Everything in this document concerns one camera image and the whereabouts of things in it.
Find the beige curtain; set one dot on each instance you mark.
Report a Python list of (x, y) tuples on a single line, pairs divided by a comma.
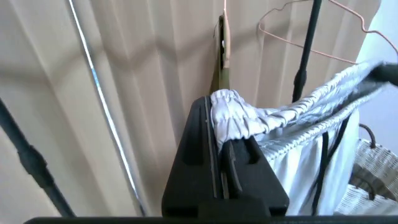
[(155, 62)]

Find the pale grey garment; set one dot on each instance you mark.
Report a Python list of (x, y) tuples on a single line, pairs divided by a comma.
[(236, 118)]

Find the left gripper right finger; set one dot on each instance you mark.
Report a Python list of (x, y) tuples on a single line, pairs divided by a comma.
[(261, 186)]

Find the green printed shirt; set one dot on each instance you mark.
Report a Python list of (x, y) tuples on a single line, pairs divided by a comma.
[(222, 81)]

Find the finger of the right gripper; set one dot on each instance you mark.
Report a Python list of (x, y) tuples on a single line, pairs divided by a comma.
[(388, 73)]

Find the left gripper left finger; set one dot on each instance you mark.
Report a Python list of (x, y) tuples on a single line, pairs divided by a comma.
[(186, 180)]

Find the white laundry basket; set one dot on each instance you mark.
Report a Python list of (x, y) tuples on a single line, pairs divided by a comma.
[(379, 161)]

